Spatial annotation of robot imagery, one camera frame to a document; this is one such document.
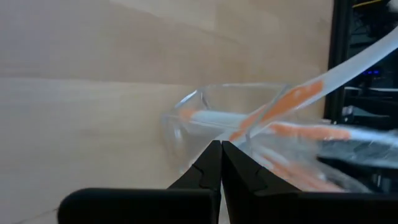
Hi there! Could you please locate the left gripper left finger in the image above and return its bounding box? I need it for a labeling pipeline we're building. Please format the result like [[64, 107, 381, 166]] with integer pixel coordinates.
[[57, 139, 223, 224]]

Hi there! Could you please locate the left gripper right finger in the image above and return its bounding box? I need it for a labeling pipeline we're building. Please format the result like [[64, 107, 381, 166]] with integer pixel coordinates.
[[221, 140, 398, 224]]

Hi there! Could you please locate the clear plastic cup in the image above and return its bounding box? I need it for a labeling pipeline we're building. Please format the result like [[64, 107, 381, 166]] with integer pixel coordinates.
[[159, 82, 374, 194]]

